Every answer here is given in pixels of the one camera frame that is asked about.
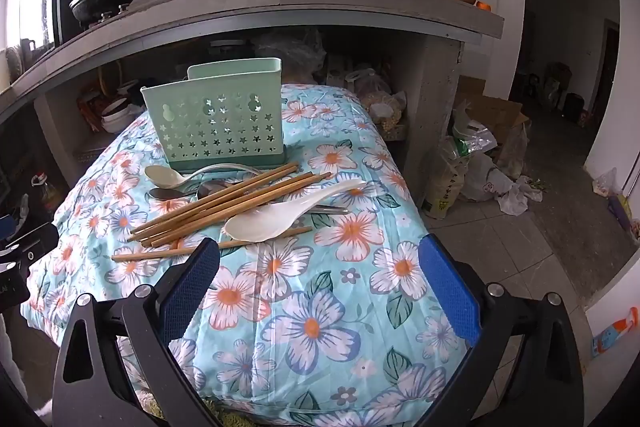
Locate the grey concrete counter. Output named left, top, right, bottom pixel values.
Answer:
left=0, top=0, right=506, bottom=122

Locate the steel spoon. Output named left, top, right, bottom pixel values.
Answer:
left=149, top=187, right=198, bottom=200
left=196, top=181, right=348, bottom=215

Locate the stack of white bowls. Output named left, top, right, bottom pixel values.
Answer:
left=101, top=98, right=143, bottom=134

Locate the white plastic bag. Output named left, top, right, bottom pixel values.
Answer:
left=460, top=153, right=542, bottom=217

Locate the bamboo chopstick five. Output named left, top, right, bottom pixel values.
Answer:
left=112, top=227, right=312, bottom=262

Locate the cardboard box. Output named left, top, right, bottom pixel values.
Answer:
left=454, top=75, right=529, bottom=146

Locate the large white rice spoon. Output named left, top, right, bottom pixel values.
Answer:
left=222, top=179, right=366, bottom=243

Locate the green plastic utensil caddy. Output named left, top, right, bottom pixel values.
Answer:
left=141, top=57, right=286, bottom=172

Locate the bamboo chopstick four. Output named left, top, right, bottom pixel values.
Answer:
left=140, top=172, right=330, bottom=247

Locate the bamboo chopstick three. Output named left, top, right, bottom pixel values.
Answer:
left=127, top=164, right=328, bottom=247

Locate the bamboo chopstick two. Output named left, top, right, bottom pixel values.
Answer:
left=126, top=166, right=302, bottom=243

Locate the rice sack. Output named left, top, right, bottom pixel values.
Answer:
left=423, top=136, right=470, bottom=220

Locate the black wok with lid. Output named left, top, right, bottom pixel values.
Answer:
left=70, top=0, right=134, bottom=26

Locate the bamboo chopstick one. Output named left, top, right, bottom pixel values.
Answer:
left=130, top=161, right=301, bottom=235

